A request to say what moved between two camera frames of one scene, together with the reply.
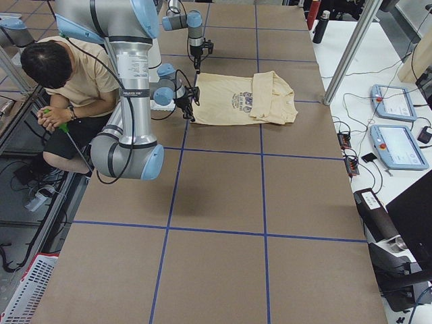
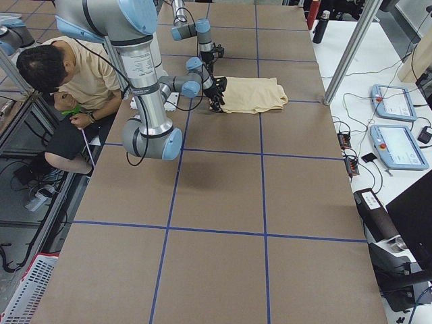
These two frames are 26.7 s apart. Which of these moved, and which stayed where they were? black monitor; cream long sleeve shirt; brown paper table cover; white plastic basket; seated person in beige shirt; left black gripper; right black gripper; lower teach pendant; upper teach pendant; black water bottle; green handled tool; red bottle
Moved: left black gripper; cream long sleeve shirt; green handled tool; right black gripper
Stayed: black water bottle; brown paper table cover; upper teach pendant; lower teach pendant; red bottle; black monitor; white plastic basket; seated person in beige shirt
